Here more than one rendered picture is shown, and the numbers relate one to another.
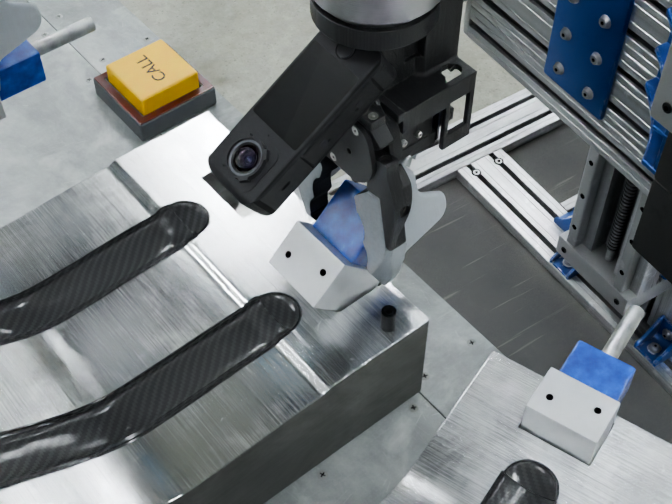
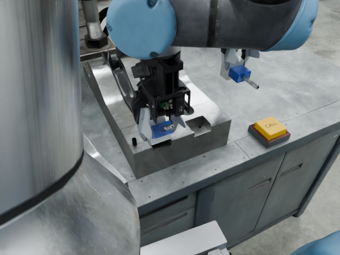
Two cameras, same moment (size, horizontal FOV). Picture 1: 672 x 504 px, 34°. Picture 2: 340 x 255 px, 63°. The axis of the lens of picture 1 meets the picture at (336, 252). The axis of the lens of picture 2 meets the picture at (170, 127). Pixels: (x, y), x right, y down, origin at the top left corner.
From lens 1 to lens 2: 75 cm
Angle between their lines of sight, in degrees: 65
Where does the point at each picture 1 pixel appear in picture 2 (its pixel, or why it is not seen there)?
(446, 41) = (161, 87)
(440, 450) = (100, 160)
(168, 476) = (112, 104)
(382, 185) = (136, 97)
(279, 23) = not seen: outside the picture
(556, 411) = not seen: hidden behind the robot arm
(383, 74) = (144, 68)
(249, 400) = (125, 117)
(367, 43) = not seen: hidden behind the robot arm
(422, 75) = (156, 89)
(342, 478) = (117, 157)
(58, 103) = (264, 115)
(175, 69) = (270, 130)
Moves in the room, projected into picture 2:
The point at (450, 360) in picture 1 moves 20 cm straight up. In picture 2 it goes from (144, 189) to (137, 125)
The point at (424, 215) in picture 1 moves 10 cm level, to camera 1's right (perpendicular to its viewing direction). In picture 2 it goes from (146, 130) to (130, 169)
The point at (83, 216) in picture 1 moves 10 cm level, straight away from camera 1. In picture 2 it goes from (194, 95) to (228, 93)
